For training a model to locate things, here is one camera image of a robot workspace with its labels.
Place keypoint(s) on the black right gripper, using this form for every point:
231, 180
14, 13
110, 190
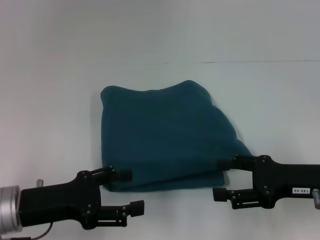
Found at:
282, 185

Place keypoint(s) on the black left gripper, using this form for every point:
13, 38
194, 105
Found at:
57, 202

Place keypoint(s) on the blue t-shirt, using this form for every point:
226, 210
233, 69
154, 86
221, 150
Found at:
162, 135

